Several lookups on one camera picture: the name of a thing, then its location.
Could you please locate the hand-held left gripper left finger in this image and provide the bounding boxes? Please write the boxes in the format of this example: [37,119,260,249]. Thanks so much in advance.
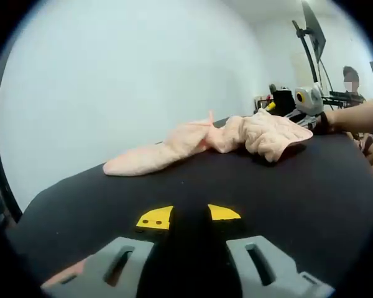
[41,205,175,298]

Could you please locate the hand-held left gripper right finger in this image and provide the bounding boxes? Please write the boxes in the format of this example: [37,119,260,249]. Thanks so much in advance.
[206,204,336,298]

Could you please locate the pink towel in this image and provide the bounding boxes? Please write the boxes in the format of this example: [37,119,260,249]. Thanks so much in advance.
[102,109,314,178]

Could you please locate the black box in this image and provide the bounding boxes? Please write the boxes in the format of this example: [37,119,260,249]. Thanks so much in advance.
[270,89,295,116]

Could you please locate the black monitor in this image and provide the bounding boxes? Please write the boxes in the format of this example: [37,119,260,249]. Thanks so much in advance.
[300,0,327,60]

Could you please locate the black table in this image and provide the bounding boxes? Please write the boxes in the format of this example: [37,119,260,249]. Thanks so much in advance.
[5,115,373,298]

